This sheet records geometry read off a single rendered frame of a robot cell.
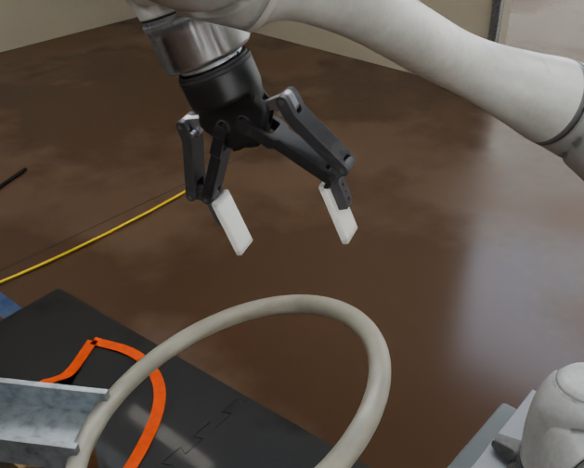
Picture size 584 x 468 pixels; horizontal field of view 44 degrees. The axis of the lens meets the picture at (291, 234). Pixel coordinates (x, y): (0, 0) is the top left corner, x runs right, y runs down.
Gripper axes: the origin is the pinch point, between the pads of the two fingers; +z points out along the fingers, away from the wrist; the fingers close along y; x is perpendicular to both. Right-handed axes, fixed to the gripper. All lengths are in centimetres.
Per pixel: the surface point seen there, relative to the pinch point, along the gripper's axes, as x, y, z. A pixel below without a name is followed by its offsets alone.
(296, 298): -21.9, 21.0, 25.1
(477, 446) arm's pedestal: -43, 12, 82
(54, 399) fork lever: 4, 54, 23
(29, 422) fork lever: 8, 56, 24
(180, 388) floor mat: -93, 149, 117
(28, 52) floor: -395, 475, 21
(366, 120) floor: -371, 179, 137
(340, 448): 7.6, 0.9, 25.0
